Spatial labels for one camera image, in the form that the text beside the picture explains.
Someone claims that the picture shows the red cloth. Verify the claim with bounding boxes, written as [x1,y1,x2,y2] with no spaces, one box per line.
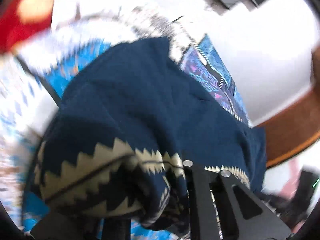
[0,0,59,53]

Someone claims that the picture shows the navy patterned dress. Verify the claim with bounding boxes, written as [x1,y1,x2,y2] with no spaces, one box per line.
[34,37,267,233]

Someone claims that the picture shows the blue patchwork bedspread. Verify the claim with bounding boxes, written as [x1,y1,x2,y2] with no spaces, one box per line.
[0,2,250,240]

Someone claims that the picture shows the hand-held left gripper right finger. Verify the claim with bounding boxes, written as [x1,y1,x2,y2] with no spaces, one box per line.
[182,160,292,240]

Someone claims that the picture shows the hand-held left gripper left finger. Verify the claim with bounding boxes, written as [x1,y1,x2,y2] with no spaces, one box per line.
[30,211,132,240]

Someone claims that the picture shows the white pillow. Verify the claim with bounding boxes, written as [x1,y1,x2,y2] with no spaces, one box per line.
[51,0,155,34]

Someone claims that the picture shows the brown wooden door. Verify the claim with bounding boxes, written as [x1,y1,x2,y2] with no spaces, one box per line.
[250,47,320,169]

